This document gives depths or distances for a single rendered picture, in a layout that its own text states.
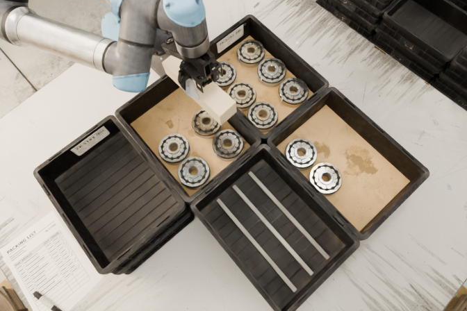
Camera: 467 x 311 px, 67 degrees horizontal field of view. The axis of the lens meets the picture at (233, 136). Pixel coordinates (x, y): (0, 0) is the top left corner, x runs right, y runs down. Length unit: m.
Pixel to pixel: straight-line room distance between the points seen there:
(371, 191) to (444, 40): 1.19
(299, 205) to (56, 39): 0.81
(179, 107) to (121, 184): 0.33
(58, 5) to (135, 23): 2.22
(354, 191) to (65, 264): 0.99
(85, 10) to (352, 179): 2.22
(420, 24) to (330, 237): 1.40
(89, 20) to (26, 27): 1.84
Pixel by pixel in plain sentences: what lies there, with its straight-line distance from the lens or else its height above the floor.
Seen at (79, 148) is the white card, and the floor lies 0.89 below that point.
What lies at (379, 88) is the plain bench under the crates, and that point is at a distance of 1.53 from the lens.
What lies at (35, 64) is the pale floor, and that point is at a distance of 2.74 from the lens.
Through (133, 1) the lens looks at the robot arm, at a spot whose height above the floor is 1.42.
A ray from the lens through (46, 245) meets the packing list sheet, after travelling 1.44.
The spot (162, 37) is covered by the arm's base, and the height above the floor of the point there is 0.89.
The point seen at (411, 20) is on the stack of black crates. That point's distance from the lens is 2.22.
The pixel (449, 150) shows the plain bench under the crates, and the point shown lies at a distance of 1.52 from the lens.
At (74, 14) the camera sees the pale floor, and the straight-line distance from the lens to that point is 2.86.
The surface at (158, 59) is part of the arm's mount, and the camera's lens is 1.46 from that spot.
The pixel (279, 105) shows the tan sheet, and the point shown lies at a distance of 1.26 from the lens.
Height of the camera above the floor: 1.96
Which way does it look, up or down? 68 degrees down
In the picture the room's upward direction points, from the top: 6 degrees counter-clockwise
